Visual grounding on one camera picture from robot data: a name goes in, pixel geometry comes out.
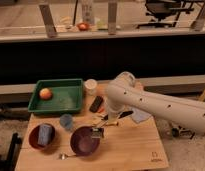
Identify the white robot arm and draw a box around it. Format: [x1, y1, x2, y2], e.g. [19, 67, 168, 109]
[105, 71, 205, 136]

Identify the white plastic cup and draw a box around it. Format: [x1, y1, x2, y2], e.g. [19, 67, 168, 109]
[84, 79, 97, 95]

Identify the blue plastic cup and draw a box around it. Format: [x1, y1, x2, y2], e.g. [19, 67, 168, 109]
[60, 114, 73, 130]

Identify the orange carrot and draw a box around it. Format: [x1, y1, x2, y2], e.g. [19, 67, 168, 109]
[97, 106, 105, 113]

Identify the yellow banana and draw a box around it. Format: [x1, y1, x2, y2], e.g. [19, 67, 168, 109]
[94, 115, 118, 127]

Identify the green plastic tray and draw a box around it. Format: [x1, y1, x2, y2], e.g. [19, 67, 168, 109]
[28, 78, 83, 115]

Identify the light blue cloth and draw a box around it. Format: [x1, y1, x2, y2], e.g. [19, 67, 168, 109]
[131, 108, 151, 123]

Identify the orange apple in tray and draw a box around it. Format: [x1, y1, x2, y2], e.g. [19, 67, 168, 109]
[39, 88, 52, 100]

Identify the red fruit on shelf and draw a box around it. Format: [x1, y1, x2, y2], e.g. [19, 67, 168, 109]
[77, 22, 89, 31]

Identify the blue sponge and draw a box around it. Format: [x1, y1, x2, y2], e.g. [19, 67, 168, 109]
[38, 124, 52, 146]

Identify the metal spoon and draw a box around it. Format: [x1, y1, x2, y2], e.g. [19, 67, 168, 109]
[58, 153, 77, 160]

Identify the black stand on floor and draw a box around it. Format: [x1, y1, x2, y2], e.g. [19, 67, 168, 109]
[171, 128, 195, 138]

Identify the black office chair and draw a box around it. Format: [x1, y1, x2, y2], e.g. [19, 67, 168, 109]
[137, 0, 194, 28]

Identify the black chair frame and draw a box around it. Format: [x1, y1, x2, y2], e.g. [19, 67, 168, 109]
[0, 133, 22, 171]

